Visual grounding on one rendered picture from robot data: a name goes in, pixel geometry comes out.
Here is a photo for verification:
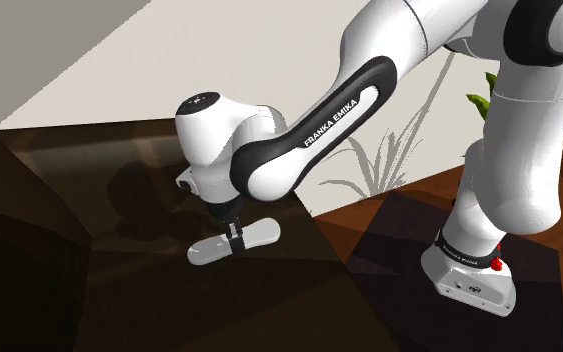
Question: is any green leafy plant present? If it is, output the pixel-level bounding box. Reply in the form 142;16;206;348
465;71;563;123

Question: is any white oblong remote control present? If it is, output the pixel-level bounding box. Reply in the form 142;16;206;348
186;216;282;267

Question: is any dark robot stand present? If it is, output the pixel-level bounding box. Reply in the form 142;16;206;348
343;188;563;352

